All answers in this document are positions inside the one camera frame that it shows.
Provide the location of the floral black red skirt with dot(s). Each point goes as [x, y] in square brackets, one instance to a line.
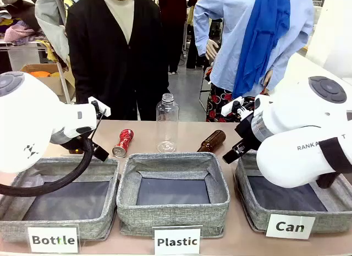
[217, 107]

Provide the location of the mannequin right hand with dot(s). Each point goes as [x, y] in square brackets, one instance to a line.
[211, 49]

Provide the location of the person in black cardigan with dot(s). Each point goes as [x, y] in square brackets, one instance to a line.
[110, 68]

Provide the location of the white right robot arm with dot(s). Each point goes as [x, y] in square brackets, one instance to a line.
[288, 162]

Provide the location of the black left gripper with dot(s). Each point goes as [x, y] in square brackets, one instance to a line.
[100, 152]

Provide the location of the mannequin hand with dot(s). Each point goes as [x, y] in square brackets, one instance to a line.
[211, 49]
[268, 78]

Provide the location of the pile of colourful clothes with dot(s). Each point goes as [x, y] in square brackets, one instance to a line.
[19, 27]

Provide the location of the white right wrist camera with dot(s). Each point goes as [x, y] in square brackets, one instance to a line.
[229, 107]

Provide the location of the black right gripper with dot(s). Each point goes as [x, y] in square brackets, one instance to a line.
[246, 135]

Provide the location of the white Bottle label sign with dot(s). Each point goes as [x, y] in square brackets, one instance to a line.
[53, 239]

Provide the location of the cardboard box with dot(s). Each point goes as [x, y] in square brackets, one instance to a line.
[49, 81]

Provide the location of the grey jacket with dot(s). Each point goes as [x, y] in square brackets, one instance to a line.
[50, 27]

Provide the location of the white Plastic label sign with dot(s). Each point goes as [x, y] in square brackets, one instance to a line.
[177, 241]

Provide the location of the light blue mannequin shirt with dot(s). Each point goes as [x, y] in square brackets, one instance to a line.
[228, 46]

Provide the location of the grey fabric basket bottle label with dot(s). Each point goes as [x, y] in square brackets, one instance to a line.
[55, 231]

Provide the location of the clear plastic bottle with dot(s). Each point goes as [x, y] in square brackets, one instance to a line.
[167, 121]

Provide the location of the large white table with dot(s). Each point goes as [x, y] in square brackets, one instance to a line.
[299, 71]

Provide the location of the mannequin left hand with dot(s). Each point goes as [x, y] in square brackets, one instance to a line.
[268, 78]

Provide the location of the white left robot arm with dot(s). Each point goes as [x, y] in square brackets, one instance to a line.
[27, 115]

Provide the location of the background person in dark clothes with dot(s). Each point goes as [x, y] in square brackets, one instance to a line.
[176, 33]

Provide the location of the blue scarf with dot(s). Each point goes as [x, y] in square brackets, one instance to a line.
[261, 41]

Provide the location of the grey fabric basket plastic label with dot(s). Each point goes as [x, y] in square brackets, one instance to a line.
[170, 217]

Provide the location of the grey fabric basket can label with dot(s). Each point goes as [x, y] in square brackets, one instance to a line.
[330, 220]

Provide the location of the crushed red soda can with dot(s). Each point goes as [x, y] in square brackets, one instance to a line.
[123, 143]

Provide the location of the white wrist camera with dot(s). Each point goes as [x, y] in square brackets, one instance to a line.
[229, 107]
[103, 107]

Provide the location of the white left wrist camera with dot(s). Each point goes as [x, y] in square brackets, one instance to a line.
[103, 107]

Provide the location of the white Can label sign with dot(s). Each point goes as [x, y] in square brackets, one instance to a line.
[290, 227]

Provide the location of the small white table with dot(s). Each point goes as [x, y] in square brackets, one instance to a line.
[22, 51]

